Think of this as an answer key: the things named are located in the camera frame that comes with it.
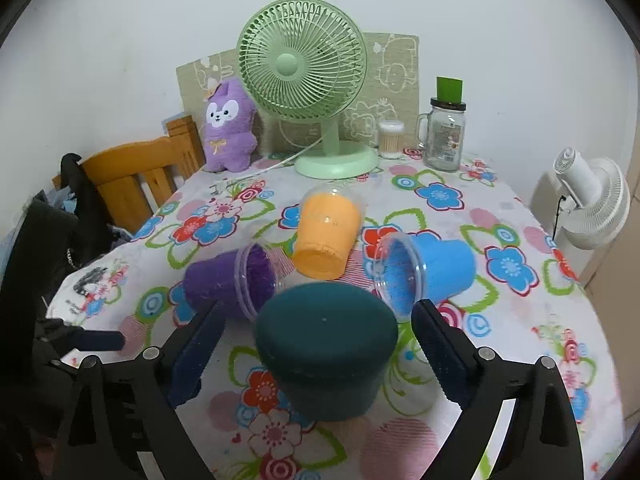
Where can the purple cup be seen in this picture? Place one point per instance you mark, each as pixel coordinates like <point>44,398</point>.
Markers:
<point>210,280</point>

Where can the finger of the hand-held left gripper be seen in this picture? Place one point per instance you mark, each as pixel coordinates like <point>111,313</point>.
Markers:
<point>97,341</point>

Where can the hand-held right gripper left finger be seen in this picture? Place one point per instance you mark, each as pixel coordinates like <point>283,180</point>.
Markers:
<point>196,350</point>

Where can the glass jar mug green lid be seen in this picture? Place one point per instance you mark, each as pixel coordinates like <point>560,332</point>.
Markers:
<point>442,135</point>

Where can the white fan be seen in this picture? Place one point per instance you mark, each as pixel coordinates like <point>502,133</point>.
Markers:
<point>595,200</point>

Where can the dark green cup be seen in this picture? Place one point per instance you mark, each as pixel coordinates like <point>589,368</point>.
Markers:
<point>325,340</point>

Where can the beige printed board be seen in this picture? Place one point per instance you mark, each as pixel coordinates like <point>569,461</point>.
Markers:
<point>395,70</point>

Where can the blue cup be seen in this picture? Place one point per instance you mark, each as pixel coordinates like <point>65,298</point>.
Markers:
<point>445,265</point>

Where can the green desk fan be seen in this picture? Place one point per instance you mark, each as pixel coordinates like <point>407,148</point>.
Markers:
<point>287,65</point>

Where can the black bag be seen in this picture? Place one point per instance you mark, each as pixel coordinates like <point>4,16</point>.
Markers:
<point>35,250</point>

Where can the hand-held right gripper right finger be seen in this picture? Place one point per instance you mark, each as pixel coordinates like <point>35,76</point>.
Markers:
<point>440,350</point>

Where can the cotton swab container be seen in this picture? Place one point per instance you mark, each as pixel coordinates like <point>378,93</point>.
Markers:
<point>391,140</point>

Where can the wooden chair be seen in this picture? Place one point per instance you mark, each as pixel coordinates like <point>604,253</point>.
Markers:
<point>125,175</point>

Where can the purple plush toy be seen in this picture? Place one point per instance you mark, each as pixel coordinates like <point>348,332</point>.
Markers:
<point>227,130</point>

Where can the orange cup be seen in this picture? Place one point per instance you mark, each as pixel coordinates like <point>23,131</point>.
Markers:
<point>325,230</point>

